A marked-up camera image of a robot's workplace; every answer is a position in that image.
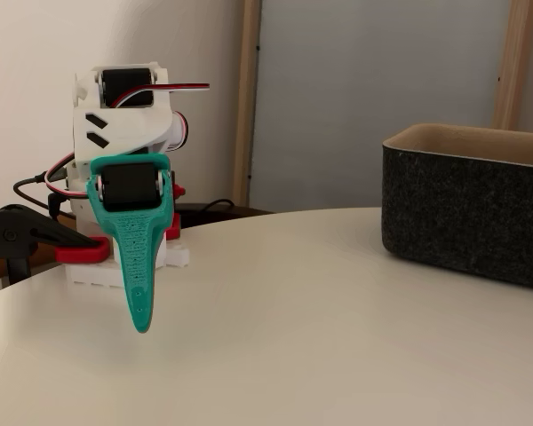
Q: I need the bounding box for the dark grey felt box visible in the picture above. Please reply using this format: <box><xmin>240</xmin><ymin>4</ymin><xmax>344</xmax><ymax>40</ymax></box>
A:
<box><xmin>380</xmin><ymin>122</ymin><xmax>533</xmax><ymax>292</ymax></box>

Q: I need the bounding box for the black clamp red pad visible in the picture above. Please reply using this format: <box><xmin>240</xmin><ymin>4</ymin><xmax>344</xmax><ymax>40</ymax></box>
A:
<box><xmin>0</xmin><ymin>202</ymin><xmax>110</xmax><ymax>285</ymax></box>

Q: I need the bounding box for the thin black cable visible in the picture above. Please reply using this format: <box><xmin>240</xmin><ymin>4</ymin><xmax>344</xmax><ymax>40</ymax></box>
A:
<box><xmin>177</xmin><ymin>198</ymin><xmax>237</xmax><ymax>223</ymax></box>

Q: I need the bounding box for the black power cable plug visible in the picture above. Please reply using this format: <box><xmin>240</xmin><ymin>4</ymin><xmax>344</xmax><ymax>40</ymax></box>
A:
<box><xmin>47</xmin><ymin>191</ymin><xmax>72</xmax><ymax>219</ymax></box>

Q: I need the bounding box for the black cable grey plug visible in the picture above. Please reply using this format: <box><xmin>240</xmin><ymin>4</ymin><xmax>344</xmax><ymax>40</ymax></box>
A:
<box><xmin>12</xmin><ymin>170</ymin><xmax>72</xmax><ymax>215</ymax></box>

